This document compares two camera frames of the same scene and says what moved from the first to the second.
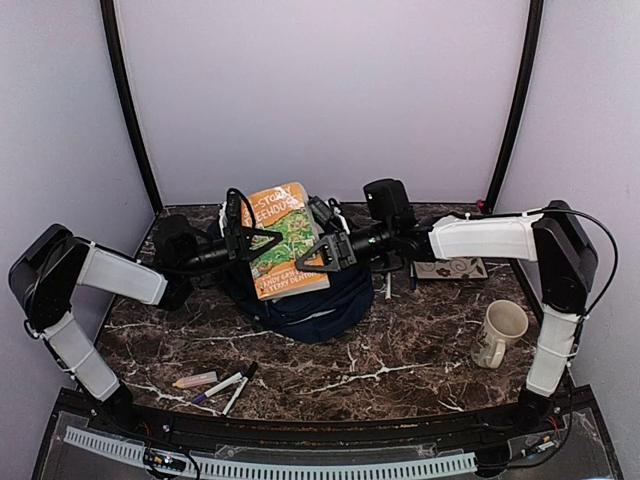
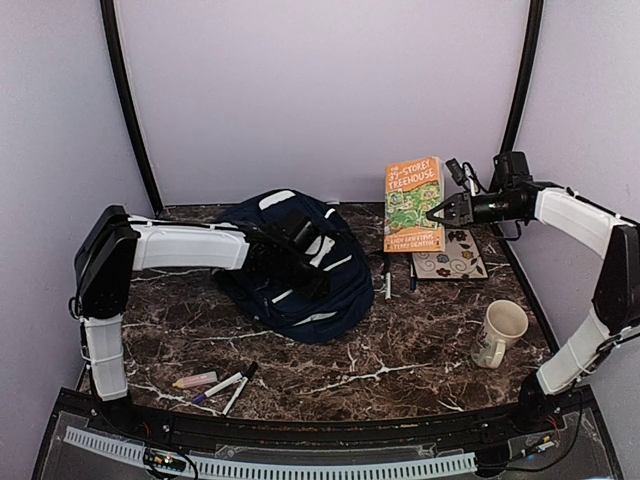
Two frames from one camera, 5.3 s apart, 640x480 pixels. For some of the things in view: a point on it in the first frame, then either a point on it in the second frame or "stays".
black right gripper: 338,246 → 463,209
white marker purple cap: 198,399 stays
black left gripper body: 234,243 → 308,290
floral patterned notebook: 451,268 stays
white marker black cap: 242,386 stays
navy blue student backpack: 313,317 stays
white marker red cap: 388,295 stays
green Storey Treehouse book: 285,209 → 413,188
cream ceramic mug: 504,321 stays
